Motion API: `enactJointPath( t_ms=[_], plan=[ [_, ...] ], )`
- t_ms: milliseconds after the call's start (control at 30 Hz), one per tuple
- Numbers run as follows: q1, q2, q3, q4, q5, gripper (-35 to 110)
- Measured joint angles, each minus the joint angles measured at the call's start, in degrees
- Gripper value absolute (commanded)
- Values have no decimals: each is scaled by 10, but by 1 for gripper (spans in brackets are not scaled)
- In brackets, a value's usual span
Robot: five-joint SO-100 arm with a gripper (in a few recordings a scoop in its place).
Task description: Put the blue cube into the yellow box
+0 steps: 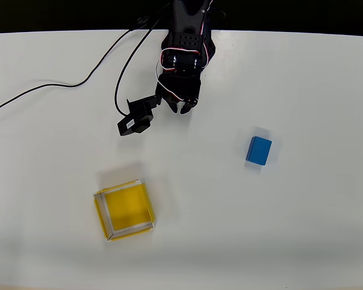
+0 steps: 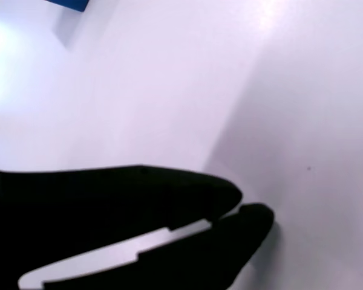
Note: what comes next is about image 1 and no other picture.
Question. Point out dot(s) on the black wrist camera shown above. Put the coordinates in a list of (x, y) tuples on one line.
[(137, 117)]

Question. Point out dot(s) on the blue rectangular block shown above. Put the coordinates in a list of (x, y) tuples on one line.
[(259, 151)]

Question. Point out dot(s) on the yellow open box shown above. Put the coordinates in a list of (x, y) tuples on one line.
[(125, 208)]

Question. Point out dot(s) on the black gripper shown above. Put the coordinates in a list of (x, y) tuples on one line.
[(179, 96)]

